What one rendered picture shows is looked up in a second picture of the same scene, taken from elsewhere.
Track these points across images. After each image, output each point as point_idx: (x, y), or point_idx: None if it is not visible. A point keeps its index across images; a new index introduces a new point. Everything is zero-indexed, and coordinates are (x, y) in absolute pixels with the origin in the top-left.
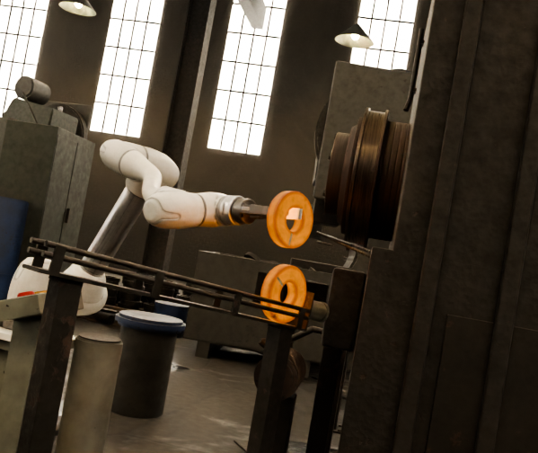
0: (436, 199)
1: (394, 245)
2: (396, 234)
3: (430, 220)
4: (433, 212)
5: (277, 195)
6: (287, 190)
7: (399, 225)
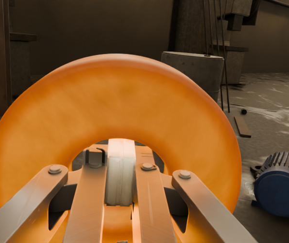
0: (8, 10)
1: (6, 108)
2: (6, 86)
3: (7, 47)
4: (9, 33)
5: (215, 102)
6: (161, 65)
7: (5, 68)
